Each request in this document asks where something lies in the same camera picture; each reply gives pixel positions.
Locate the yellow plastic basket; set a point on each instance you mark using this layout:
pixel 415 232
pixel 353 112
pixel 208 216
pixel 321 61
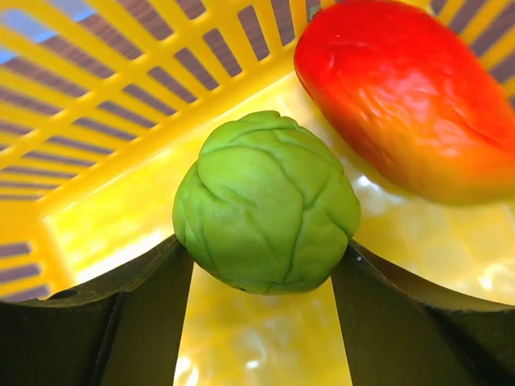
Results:
pixel 104 107

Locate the green toy cabbage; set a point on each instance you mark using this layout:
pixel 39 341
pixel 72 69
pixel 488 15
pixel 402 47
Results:
pixel 266 208

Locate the red yellow toy mango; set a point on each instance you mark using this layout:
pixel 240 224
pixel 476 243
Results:
pixel 410 98

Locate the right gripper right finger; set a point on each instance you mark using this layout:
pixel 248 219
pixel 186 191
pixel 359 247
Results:
pixel 401 329

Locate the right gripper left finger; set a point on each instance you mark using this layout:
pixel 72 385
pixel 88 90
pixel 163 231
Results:
pixel 121 328

